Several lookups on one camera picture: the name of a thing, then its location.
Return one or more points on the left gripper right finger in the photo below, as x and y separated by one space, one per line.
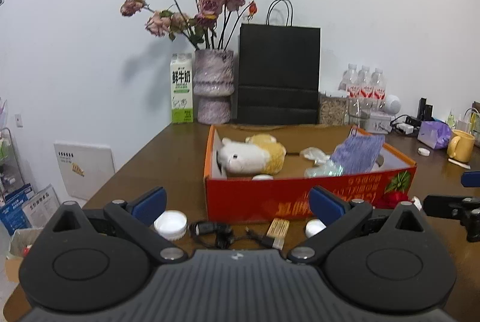
376 259

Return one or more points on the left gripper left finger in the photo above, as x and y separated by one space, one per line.
88 260

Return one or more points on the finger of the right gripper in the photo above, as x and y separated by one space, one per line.
461 208
470 179

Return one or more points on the small white bottle cap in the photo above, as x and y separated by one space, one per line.
313 227

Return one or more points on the large white bottle cap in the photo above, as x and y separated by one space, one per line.
171 225

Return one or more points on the clear plastic bag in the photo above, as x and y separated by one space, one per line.
329 168

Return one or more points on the purple fabric drawstring bag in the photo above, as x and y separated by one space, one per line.
358 153

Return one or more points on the white yellow plush sheep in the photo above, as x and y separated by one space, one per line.
258 154

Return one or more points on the white plastic container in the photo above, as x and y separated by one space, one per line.
377 162

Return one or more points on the white tissue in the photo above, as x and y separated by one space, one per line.
316 155

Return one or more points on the yellow mug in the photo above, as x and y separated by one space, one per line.
461 146

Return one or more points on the purple tissue pack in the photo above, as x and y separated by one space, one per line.
434 134

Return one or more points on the small white round lid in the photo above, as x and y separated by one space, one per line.
423 152

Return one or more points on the blue boxes on floor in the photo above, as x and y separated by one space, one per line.
25 208

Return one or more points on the white power strip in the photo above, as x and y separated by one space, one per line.
405 128

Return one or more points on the white tin box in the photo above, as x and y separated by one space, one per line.
378 123

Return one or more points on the beige mahjong tile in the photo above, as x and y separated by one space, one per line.
277 232

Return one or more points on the empty drinking glass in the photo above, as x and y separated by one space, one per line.
358 111

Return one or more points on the water bottle right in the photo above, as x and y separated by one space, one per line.
379 84

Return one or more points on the water bottle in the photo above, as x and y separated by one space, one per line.
379 84
349 81
364 82

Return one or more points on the water bottle middle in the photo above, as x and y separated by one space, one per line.
364 82

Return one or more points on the clear jar with seeds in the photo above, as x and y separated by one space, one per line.
333 107

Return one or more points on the water bottle left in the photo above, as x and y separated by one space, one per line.
349 81

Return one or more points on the red cardboard box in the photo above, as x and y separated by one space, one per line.
243 199

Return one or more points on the black paper shopping bag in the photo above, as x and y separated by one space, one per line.
279 70

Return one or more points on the green white milk carton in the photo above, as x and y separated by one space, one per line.
181 85

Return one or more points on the purple ceramic vase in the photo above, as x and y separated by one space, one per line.
213 85

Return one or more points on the metal wire shelf rack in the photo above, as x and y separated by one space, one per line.
11 175

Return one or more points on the white round camera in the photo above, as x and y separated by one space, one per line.
392 105

